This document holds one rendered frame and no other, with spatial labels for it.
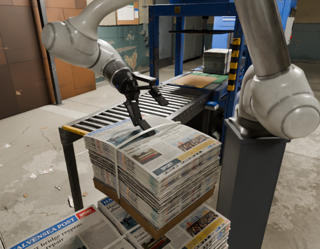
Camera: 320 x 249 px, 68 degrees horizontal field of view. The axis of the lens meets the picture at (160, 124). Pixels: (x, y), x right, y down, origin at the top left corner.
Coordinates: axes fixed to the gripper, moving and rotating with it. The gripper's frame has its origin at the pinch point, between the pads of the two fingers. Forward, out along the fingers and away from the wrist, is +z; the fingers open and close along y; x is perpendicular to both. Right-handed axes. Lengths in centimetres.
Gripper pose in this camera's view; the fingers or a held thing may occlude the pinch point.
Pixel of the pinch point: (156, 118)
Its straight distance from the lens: 74.7
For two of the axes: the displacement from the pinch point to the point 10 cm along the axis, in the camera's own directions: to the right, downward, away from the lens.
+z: 5.9, 6.8, -4.3
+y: -3.0, 6.8, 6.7
